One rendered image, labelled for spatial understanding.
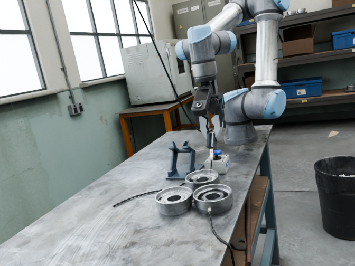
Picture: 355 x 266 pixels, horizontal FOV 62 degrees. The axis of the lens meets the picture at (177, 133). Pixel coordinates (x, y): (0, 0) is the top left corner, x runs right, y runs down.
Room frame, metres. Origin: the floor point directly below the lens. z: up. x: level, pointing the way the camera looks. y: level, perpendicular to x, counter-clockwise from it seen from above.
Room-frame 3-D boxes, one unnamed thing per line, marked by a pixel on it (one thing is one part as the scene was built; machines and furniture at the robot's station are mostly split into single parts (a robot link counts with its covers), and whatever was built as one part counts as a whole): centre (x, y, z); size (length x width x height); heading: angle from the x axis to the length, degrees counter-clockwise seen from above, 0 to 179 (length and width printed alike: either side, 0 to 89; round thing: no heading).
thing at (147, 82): (3.43, 0.05, 1.10); 0.62 x 0.61 x 0.65; 155
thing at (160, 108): (3.62, 0.02, 0.39); 1.50 x 0.62 x 0.78; 155
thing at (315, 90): (4.03, -1.79, 0.56); 0.52 x 0.38 x 0.22; 62
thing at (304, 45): (4.02, -1.77, 1.19); 0.52 x 0.42 x 0.38; 65
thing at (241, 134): (1.29, -0.28, 0.85); 0.15 x 0.15 x 0.10
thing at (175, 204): (0.76, 0.04, 0.82); 0.10 x 0.10 x 0.04
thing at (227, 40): (1.03, -0.18, 1.23); 0.11 x 0.11 x 0.08; 44
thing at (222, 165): (0.98, -0.12, 0.82); 0.08 x 0.07 x 0.05; 155
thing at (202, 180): (0.85, -0.05, 0.82); 0.10 x 0.10 x 0.04
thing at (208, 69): (0.95, -0.12, 1.15); 0.08 x 0.08 x 0.05
